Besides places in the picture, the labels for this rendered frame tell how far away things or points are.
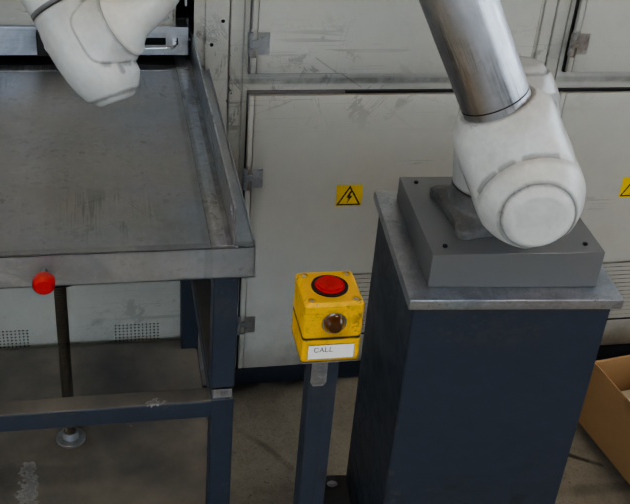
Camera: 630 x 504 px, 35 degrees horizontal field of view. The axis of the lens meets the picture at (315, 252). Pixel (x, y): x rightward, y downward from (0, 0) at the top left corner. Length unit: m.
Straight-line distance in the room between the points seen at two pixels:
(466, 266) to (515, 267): 0.08
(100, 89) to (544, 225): 0.67
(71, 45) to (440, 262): 0.65
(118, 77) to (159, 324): 1.01
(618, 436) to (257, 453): 0.84
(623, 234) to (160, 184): 1.32
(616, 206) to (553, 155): 1.13
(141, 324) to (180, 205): 0.84
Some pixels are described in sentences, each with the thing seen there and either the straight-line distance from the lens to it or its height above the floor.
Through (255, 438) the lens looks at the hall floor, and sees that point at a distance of 2.42.
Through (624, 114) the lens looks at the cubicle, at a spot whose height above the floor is 0.74.
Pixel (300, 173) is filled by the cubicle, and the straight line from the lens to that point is 2.23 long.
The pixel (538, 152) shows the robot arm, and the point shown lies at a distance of 1.42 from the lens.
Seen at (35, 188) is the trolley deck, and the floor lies 0.85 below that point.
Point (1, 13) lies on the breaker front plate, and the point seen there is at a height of 0.95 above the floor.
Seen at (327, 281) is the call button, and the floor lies 0.91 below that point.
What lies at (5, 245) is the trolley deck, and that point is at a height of 0.85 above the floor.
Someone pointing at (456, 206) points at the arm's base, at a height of 0.83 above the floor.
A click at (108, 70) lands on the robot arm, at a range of 1.53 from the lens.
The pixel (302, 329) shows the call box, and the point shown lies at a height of 0.86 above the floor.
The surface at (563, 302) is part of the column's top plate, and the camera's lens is 1.68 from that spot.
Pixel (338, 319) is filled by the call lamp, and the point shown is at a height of 0.88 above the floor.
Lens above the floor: 1.66
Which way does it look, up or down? 32 degrees down
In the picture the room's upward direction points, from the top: 5 degrees clockwise
